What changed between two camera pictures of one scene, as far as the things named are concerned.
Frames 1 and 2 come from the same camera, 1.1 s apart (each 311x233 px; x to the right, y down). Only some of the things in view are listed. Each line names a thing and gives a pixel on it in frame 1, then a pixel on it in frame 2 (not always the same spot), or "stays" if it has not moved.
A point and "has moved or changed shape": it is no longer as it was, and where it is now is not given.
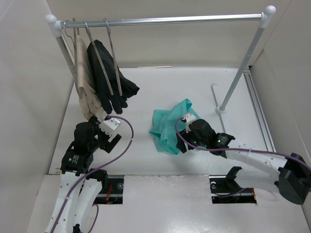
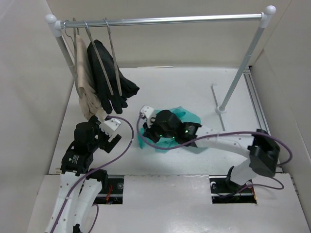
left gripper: [96, 128] stays
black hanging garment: [122, 88] stays
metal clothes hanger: [117, 74] stays
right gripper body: [191, 139] to [156, 132]
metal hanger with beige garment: [74, 41] stays
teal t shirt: [164, 129] has moved or changed shape
